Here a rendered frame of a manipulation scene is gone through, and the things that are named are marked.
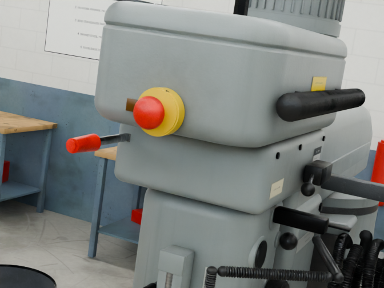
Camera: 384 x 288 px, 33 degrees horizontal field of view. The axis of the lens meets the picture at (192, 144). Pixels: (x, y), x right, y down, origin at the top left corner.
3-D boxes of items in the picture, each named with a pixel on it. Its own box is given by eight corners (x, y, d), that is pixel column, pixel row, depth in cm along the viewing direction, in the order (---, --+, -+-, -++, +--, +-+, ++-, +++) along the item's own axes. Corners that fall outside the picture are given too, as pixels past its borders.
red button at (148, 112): (157, 132, 76) (162, 99, 75) (127, 126, 77) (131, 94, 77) (169, 131, 79) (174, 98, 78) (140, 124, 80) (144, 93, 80)
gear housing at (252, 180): (263, 219, 87) (275, 147, 85) (108, 180, 96) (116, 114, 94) (320, 183, 117) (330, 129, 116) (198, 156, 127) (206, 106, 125)
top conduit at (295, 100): (300, 124, 77) (306, 95, 76) (267, 118, 78) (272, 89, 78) (363, 108, 118) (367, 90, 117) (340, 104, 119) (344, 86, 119)
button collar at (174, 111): (174, 140, 78) (181, 91, 77) (131, 131, 81) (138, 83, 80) (181, 139, 80) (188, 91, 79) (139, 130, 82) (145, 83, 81)
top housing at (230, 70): (258, 155, 76) (280, 19, 74) (74, 116, 86) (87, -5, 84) (338, 128, 119) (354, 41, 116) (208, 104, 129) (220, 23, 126)
